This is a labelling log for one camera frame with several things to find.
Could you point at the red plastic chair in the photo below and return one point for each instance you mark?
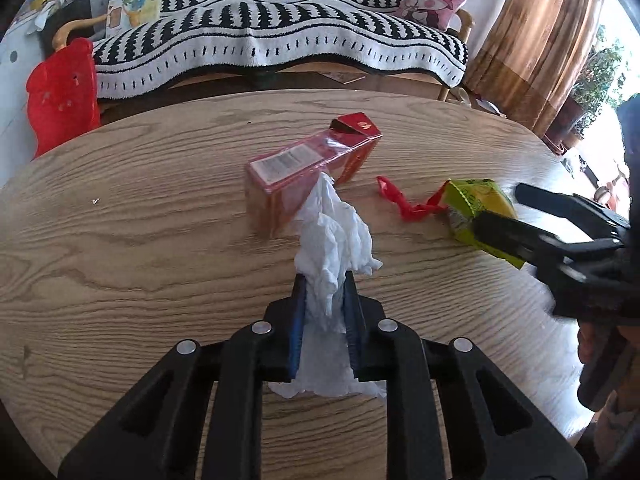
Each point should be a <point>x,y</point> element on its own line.
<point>62,95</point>

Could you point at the striped black-white sofa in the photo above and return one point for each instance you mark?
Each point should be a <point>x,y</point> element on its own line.
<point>280,25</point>

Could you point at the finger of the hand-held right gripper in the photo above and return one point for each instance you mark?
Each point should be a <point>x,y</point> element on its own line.
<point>520,240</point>
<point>570,202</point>

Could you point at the colourful picture book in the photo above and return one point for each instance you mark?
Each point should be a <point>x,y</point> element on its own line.
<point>132,10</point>

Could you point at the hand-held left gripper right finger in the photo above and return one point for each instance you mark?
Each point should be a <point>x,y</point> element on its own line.
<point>351,330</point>

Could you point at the white tissue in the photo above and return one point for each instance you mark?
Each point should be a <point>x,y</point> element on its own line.
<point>332,240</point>

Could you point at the pink cartoon pillow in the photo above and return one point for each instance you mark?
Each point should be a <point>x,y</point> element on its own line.
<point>432,7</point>

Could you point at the red carton box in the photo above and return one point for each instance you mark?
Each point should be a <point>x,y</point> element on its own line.
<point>300,175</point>

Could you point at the brown curtain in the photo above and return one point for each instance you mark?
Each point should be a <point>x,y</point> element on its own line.
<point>530,40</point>

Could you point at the red plastic wrapper strip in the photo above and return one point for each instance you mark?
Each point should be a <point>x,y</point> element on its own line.
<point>407,210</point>

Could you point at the white cabinet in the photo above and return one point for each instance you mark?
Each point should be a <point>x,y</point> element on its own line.
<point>15,110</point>

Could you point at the black box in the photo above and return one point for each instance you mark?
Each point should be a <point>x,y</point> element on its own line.
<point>70,15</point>

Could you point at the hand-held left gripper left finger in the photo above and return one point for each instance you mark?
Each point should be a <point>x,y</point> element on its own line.
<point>297,330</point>

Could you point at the person's right hand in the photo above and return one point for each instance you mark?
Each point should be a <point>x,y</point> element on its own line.
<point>586,345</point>

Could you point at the green potted plant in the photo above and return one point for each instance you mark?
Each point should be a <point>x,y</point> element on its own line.
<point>597,80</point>

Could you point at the green snack packet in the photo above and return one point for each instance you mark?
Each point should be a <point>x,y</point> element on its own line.
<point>475,200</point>

